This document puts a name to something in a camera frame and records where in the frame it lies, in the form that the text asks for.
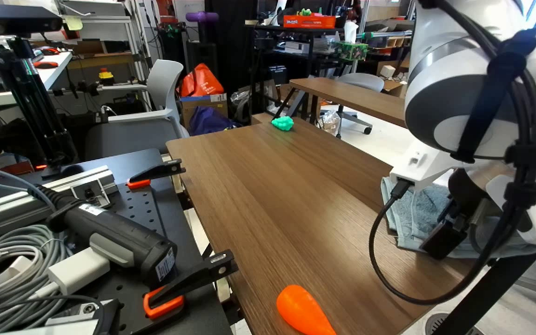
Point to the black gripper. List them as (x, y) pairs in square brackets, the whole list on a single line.
[(466, 196)]

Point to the light blue cloth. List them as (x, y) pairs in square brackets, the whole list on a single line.
[(414, 214)]

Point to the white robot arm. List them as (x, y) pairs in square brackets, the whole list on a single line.
[(455, 93)]

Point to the black stand beam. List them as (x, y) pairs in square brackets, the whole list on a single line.
[(485, 298)]

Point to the orange toy carrot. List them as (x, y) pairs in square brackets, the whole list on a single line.
[(302, 313)]

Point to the long wooden side table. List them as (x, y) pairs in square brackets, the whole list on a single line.
[(354, 95)]

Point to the green bumpy toy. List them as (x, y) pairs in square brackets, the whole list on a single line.
[(284, 123)]

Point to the green crate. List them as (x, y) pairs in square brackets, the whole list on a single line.
[(351, 51)]

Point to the orange storage bin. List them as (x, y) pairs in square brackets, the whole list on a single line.
[(308, 23)]

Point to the dark blue bag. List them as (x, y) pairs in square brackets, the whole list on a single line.
[(209, 121)]

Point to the orange bag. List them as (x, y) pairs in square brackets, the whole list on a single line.
[(200, 84)]

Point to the black perforated mounting board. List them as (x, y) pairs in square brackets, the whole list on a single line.
[(148, 211)]

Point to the black grey power tool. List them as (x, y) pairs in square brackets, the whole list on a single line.
[(129, 244)]

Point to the purple round object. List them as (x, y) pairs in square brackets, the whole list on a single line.
[(202, 17)]

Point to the grey office chair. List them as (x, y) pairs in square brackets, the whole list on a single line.
[(131, 132)]

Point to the white power adapter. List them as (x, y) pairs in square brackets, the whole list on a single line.
[(79, 270)]

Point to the small yellow object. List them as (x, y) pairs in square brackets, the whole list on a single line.
[(105, 77)]

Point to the white desk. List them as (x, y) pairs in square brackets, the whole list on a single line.
[(55, 71)]

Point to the black tripod stand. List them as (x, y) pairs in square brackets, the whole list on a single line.
[(29, 99)]

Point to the aluminium extrusion bar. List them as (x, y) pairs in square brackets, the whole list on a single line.
[(8, 207)]

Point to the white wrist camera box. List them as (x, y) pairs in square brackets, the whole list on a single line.
[(418, 162)]

